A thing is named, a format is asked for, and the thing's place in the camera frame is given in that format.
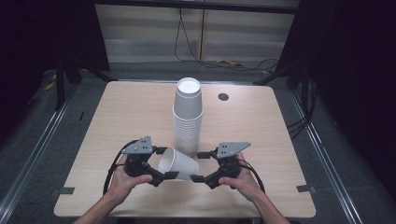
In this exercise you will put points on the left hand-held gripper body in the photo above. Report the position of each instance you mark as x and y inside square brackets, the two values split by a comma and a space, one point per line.
[138, 146]

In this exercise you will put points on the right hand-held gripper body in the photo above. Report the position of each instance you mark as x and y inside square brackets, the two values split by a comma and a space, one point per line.
[230, 149]

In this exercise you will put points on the single white paper cup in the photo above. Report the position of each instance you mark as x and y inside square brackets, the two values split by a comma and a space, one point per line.
[179, 163]

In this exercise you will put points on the stack of white paper cups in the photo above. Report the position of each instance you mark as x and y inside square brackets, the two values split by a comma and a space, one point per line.
[186, 130]

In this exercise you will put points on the person's right hand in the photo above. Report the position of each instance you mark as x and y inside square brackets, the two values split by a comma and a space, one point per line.
[246, 183]

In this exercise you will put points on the person's left hand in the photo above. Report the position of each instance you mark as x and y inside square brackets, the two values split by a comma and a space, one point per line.
[120, 185]

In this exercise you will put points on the round dark table grommet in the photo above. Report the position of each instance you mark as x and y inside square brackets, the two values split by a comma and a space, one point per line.
[223, 96]

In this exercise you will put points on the grey tape strip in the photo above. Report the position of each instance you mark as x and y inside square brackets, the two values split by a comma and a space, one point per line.
[66, 190]
[305, 188]

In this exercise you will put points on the yellow floor scrap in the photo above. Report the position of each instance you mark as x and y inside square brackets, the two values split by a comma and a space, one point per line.
[230, 62]
[49, 86]

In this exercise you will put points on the black metal stand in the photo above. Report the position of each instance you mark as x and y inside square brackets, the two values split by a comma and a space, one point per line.
[59, 84]
[280, 74]

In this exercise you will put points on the black curtain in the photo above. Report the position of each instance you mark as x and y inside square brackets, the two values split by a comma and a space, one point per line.
[31, 46]
[358, 77]

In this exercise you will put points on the black crossbar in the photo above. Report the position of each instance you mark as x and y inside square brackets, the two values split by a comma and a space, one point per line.
[199, 6]

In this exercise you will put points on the metal floor rail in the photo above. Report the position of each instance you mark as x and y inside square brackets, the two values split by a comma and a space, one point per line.
[31, 158]
[327, 155]

